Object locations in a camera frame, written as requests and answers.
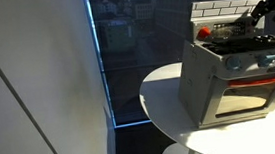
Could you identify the black stove burner grate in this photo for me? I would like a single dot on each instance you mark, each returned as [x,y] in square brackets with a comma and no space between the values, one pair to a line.
[251,43]

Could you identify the white toy stove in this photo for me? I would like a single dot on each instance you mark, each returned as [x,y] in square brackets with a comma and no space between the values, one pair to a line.
[199,91]

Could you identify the blue lit window frame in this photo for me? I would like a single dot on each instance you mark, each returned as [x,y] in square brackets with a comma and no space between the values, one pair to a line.
[99,57]

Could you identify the round white pedestal table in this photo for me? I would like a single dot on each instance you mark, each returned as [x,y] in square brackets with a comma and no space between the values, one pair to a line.
[167,111]

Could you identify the round red stove button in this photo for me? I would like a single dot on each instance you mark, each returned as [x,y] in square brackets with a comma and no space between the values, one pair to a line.
[204,32]

